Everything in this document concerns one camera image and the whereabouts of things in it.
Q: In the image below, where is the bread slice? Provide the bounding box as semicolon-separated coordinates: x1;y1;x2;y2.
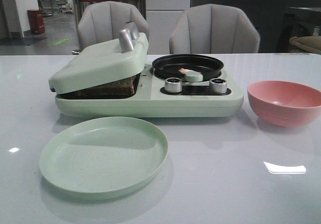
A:
72;73;136;96

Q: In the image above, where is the orange shrimp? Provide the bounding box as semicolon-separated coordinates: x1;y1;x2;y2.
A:
179;68;192;74

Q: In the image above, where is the green sandwich maker lid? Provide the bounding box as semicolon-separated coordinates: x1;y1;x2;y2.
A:
49;23;148;94

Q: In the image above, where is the pink bowl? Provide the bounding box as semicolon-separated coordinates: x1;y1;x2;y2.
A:
247;80;320;128

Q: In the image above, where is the green breakfast maker base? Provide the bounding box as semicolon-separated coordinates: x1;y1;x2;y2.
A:
56;62;244;119

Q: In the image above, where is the left silver control knob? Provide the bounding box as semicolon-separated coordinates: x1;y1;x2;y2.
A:
164;77;183;93

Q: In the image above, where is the silver control knob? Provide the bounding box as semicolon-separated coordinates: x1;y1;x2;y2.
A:
164;77;183;93
209;78;227;94

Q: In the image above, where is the right silver control knob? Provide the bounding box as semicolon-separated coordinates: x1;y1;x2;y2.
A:
209;78;227;94

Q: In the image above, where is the black round frying pan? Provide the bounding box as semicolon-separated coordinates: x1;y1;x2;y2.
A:
152;54;224;81

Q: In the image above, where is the green round plate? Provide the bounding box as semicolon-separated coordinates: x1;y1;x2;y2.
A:
39;117;168;199

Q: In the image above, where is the right grey upholstered chair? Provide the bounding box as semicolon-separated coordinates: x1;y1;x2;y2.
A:
169;4;260;54

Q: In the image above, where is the grey upholstered chair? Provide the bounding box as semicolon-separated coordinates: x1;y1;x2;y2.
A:
169;4;260;54
77;1;149;51

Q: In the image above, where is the white cabinet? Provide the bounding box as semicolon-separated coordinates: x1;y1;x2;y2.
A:
145;0;190;55

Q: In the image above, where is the left grey upholstered chair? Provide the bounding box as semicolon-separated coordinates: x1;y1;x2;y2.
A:
77;1;149;51

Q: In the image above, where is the dark kitchen counter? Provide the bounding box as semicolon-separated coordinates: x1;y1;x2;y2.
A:
191;0;320;53

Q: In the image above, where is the red trash bin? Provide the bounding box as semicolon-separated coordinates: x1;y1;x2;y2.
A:
27;10;45;35

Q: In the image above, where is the olive cushion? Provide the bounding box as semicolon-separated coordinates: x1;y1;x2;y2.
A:
289;36;320;54

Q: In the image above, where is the green pan handle knob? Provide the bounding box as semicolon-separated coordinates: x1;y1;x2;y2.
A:
184;71;203;82

